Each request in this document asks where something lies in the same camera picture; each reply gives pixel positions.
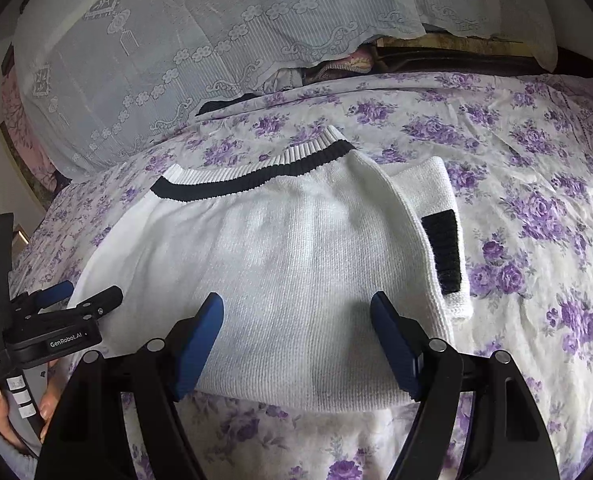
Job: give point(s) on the white knit sweater black trim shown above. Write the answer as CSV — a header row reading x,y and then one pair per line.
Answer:
x,y
301,260

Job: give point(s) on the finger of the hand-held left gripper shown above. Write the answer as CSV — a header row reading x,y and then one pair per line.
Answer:
x,y
56,291
101,300

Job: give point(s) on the pink patterned cloth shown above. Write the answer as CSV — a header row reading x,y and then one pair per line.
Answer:
x,y
21,125

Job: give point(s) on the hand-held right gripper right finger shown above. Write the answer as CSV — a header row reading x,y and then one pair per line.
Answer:
x,y
396,345

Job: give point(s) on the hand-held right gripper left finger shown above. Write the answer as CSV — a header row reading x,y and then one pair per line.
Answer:
x,y
199,345

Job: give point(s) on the person's left forearm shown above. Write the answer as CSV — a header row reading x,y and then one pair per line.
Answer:
x,y
1,455

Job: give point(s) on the purple floral bedsheet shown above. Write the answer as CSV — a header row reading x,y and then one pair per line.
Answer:
x,y
526,185

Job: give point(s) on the dark wooden bed frame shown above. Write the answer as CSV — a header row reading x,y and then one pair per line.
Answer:
x,y
451,57

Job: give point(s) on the white lace cover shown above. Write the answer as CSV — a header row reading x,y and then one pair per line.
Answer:
x,y
176,35

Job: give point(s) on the pink floral quilt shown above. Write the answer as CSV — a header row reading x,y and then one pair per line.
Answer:
x,y
349,62

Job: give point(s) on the person's left hand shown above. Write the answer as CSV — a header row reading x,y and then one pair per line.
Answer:
x,y
1,410

